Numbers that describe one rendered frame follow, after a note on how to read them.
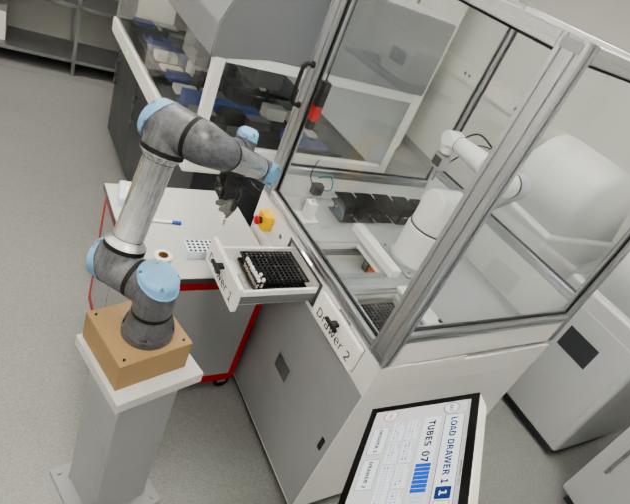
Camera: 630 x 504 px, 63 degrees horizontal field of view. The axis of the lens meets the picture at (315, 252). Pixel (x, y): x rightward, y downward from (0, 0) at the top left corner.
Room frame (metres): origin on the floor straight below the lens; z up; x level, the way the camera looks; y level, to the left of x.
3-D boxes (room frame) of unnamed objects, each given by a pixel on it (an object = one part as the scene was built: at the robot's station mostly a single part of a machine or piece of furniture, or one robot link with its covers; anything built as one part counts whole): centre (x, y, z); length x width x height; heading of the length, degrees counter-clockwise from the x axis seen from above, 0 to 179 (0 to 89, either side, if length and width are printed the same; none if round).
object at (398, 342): (1.96, -0.37, 1.47); 1.02 x 0.95 x 1.04; 41
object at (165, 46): (3.18, 0.89, 1.13); 1.78 x 1.14 x 0.45; 41
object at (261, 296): (1.60, 0.11, 0.86); 0.40 x 0.26 x 0.06; 131
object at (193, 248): (1.65, 0.42, 0.78); 0.12 x 0.08 x 0.04; 129
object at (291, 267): (1.59, 0.11, 0.87); 0.22 x 0.18 x 0.06; 131
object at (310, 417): (1.95, -0.37, 0.40); 1.03 x 0.95 x 0.80; 41
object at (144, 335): (1.07, 0.35, 0.91); 0.15 x 0.15 x 0.10
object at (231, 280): (1.46, 0.27, 0.87); 0.29 x 0.02 x 0.11; 41
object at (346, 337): (1.43, -0.18, 0.87); 0.29 x 0.02 x 0.11; 41
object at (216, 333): (1.78, 0.52, 0.38); 0.62 x 0.58 x 0.76; 41
